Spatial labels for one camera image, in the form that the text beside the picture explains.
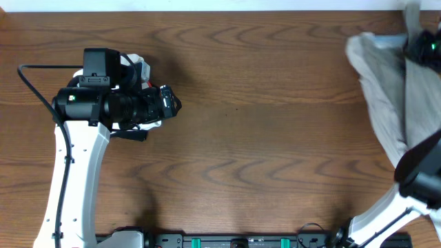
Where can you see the black folded garment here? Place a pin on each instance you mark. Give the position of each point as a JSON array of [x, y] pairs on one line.
[[133, 135]]

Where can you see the khaki green shorts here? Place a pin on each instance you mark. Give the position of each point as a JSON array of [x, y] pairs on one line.
[[389, 96]]

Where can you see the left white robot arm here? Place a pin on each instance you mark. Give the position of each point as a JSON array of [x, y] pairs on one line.
[[110, 95]]

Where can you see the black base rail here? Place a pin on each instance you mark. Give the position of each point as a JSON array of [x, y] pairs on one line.
[[241, 241]]

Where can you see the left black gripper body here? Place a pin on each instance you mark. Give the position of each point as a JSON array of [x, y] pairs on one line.
[[167, 102]]

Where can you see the white folded garment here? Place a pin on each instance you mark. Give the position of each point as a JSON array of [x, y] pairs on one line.
[[143, 75]]

